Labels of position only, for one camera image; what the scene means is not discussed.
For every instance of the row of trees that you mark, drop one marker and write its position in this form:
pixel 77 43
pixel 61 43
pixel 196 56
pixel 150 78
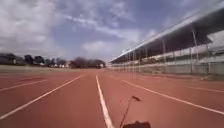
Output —
pixel 83 63

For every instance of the white painted lane lines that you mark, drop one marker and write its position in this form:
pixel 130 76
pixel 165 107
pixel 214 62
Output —
pixel 104 106

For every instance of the red running track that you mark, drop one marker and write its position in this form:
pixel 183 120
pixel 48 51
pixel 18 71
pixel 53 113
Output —
pixel 73 103

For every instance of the roofed grandstand building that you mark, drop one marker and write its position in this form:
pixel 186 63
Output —
pixel 186 36

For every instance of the pale grass field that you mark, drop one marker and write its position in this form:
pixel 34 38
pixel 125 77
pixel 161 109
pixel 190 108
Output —
pixel 26 69

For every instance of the dark low building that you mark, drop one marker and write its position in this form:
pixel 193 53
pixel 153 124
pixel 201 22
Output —
pixel 10 60

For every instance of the grass strip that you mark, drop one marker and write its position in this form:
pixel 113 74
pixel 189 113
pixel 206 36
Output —
pixel 215 77

